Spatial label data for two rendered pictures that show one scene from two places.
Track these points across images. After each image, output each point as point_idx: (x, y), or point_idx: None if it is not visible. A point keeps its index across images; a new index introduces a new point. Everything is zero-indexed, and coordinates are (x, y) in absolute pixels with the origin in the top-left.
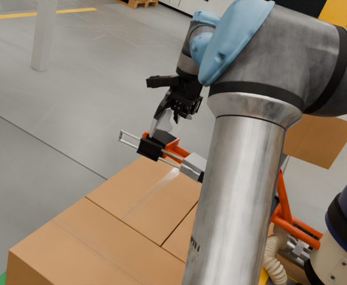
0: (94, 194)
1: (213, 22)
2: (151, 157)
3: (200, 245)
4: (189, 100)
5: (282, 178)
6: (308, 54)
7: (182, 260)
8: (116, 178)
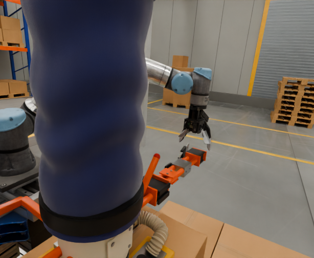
0: (229, 227)
1: (194, 69)
2: (180, 156)
3: None
4: (185, 118)
5: (152, 160)
6: None
7: None
8: (259, 239)
